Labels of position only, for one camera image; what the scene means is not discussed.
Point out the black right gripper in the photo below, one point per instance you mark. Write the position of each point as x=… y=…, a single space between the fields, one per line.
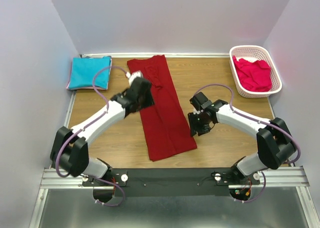
x=194 y=127

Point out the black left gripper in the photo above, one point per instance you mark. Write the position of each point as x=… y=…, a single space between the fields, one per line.
x=149 y=102

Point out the dark red t-shirt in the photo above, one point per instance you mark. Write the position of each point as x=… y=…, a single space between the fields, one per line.
x=166 y=129

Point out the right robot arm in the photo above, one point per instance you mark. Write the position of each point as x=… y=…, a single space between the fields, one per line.
x=274 y=142

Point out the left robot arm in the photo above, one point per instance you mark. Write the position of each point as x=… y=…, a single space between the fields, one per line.
x=70 y=151

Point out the folded cyan t-shirt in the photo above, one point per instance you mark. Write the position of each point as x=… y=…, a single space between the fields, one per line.
x=88 y=65

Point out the magenta t-shirt in basket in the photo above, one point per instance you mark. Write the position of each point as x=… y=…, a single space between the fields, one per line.
x=253 y=76

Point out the pink plastic laundry basket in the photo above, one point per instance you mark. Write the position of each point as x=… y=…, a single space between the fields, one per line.
x=252 y=53

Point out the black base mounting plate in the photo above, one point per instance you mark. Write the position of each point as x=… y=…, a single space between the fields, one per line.
x=177 y=182

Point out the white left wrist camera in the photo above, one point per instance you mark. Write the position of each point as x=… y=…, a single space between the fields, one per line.
x=132 y=76

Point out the aluminium table edge rail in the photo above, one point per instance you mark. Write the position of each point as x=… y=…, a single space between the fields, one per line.
x=151 y=54

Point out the front aluminium rail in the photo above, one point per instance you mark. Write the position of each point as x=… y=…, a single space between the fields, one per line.
x=282 y=177

